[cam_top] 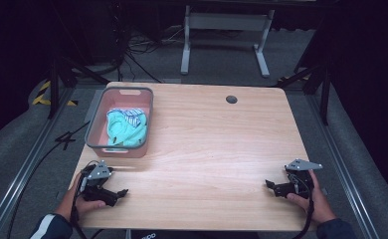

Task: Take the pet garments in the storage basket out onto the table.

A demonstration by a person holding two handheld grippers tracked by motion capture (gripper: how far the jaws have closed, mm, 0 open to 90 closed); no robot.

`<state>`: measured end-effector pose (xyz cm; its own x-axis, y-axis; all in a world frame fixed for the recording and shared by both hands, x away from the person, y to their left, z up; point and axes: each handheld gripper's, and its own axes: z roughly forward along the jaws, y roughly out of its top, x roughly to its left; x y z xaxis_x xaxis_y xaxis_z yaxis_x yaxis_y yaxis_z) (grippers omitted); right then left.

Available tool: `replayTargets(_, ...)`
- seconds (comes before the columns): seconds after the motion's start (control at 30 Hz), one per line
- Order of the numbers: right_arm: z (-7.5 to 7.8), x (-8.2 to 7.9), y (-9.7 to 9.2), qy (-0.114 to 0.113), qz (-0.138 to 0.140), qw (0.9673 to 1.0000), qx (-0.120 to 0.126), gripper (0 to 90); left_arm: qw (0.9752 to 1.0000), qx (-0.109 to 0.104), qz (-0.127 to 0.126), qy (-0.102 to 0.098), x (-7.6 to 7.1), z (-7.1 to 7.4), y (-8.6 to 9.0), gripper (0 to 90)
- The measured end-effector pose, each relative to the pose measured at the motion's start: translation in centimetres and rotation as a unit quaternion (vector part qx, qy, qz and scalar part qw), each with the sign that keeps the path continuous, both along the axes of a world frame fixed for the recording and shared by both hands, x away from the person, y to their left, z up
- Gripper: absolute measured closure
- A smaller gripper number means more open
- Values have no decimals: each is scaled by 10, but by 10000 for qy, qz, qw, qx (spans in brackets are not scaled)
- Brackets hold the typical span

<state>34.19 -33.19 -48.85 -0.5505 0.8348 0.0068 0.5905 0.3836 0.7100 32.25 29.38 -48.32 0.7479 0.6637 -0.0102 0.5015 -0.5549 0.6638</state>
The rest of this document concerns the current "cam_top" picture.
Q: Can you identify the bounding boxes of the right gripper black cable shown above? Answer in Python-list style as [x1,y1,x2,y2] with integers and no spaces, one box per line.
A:
[290,172,316,239]

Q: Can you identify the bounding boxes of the person's dark torso clothing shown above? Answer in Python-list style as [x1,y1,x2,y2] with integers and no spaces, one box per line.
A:
[130,230,261,239]

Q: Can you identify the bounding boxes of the black floor cables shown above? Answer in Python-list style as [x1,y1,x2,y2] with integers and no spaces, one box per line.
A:
[110,3,190,84]

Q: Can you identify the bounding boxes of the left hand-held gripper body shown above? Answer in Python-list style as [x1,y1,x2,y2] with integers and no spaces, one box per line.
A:
[79,159,119,207]

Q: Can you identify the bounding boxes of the striped white blue cloth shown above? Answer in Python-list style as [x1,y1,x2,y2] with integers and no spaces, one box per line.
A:
[110,107,146,129]

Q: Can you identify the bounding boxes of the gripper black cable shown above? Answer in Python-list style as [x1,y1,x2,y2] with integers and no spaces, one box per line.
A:
[290,172,316,239]
[68,161,100,239]

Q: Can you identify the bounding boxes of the grey metal table frame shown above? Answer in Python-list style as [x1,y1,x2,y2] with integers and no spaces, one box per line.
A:
[180,4,277,80]

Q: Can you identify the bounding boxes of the person's left hand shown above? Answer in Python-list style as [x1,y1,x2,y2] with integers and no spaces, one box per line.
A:
[54,172,107,223]

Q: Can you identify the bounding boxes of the aluminium floor rail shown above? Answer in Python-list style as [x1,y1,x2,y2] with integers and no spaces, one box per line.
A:
[0,87,79,239]
[305,94,382,239]

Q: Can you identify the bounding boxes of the pink basket with grey rim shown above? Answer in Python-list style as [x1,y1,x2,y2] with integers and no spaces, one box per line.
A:
[84,86,155,159]

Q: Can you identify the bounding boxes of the teal cloth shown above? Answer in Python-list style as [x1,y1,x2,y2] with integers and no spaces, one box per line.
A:
[105,109,149,148]

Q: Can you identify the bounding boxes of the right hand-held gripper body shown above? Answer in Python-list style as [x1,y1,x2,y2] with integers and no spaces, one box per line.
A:
[275,158,323,200]

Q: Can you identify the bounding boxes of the yellow black hazard tape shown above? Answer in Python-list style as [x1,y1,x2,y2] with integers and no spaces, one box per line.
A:
[31,80,79,108]

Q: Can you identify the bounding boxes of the person's right hand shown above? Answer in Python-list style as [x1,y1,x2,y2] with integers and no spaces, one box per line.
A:
[286,169,337,225]

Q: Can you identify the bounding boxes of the black metal stand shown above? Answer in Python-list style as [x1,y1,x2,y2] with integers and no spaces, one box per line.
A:
[47,56,111,120]
[276,64,331,126]

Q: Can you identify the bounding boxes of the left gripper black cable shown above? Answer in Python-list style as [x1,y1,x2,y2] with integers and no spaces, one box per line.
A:
[68,161,100,239]

